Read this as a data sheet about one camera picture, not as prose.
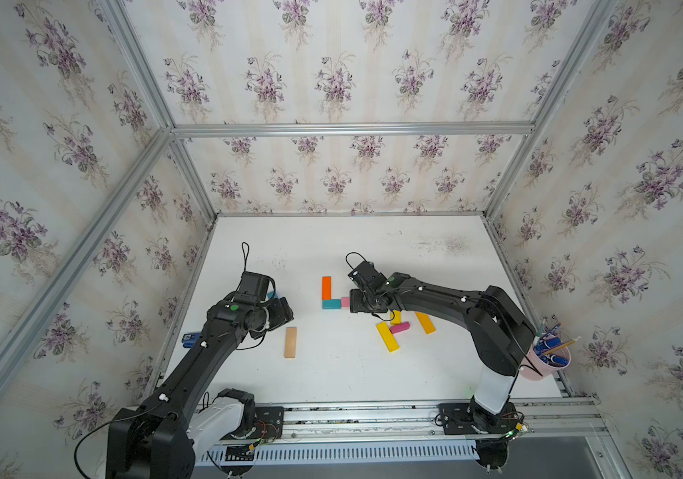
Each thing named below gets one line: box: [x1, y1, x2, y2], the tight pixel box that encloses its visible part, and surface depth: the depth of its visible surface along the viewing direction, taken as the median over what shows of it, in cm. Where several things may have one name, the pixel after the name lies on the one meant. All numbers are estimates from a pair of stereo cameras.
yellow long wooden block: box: [375, 321, 401, 353], surface depth 90 cm
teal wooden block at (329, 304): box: [321, 298, 343, 311], surface depth 97 cm
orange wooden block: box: [321, 275, 333, 301], surface depth 100 cm
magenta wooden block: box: [389, 322, 411, 335], surface depth 90 cm
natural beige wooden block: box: [283, 326, 298, 360], surface depth 88 cm
